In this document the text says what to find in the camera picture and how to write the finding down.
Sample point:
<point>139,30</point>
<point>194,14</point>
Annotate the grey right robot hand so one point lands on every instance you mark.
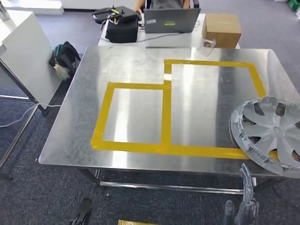
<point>248,214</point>

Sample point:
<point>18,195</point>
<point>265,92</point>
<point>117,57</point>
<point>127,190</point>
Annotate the grey plastic wheel hubcap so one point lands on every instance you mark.
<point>279,130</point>

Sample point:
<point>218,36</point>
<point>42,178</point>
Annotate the yellow tape on workbench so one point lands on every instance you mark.
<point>166,124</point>

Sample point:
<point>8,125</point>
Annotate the steel workbench table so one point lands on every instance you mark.
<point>77,124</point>

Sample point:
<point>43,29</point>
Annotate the clear plastic cup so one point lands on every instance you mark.
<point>207,46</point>

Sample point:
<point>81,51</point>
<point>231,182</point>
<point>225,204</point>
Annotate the brown cardboard box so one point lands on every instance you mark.
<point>221,31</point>

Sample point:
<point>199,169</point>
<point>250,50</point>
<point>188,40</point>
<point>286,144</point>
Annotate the white office desk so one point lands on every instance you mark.
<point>173,39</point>

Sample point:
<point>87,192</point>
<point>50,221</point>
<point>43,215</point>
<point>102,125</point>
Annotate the green plastic crate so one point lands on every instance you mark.
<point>294,4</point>

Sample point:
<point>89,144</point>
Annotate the grey laptop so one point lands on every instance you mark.
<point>172,20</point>

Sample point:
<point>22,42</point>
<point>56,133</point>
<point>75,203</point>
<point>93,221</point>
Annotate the seated person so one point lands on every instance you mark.
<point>166,3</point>

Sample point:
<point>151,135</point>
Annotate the black equipment case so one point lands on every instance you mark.
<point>121,31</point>

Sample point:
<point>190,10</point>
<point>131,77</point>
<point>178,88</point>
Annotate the black bag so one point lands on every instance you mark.
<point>68,56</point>

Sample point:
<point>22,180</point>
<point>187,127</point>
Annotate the white panel metal table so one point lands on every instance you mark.
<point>28,62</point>

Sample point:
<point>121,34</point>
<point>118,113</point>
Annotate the white low platform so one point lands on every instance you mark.
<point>35,7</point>

